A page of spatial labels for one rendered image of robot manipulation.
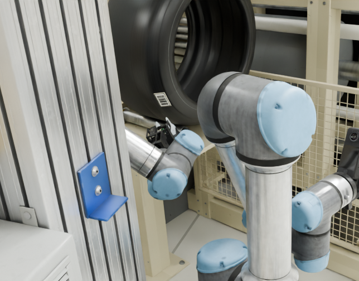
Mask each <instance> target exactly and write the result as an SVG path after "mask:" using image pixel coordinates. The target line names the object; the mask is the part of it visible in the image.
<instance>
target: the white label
mask: <svg viewBox="0 0 359 281"><path fill-rule="evenodd" d="M154 96H155V97H156V99H157V101H158V103H159V105H160V106H161V107H162V106H171V104H170V102H169V100H168V98H167V96H166V94H165V93H155V94H154Z"/></svg>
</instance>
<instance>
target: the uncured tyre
mask: <svg viewBox="0 0 359 281"><path fill-rule="evenodd" d="M108 10H109V17H110V25H111V33H112V38H113V45H114V53H115V60H116V66H117V73H118V81H119V89H120V97H121V101H122V102H123V103H125V104H126V105H127V106H128V107H130V108H131V109H133V110H134V111H135V112H137V113H139V114H142V115H146V116H148V117H152V118H156V119H159V120H163V121H165V122H166V117H167V118H168V119H169V121H170V122H171V123H173V124H177V125H185V126H187V125H199V124H200V122H199V120H198V115H197V102H198V97H199V95H200V93H201V90H202V88H203V87H204V86H205V85H206V83H207V82H208V81H210V80H211V79H212V78H213V77H215V76H217V75H219V74H222V73H225V72H240V73H243V74H246V75H248V74H249V71H250V68H251V64H252V61H253V57H254V51H255V41H256V25H255V16H254V10H253V6H252V4H251V0H109V2H108ZM184 12H185V14H186V18H187V27H188V38H187V46H186V51H185V55H184V57H183V60H182V62H181V64H180V66H179V68H178V70H177V71H176V68H175V63H174V45H175V40H176V34H177V30H178V26H179V23H180V20H181V18H182V16H183V13H184ZM155 93H165V94H166V96H167V98H168V100H169V102H170V104H171V106H162V107H161V106H160V105H159V103H158V101H157V99H156V97H155V96H154V94H155Z"/></svg>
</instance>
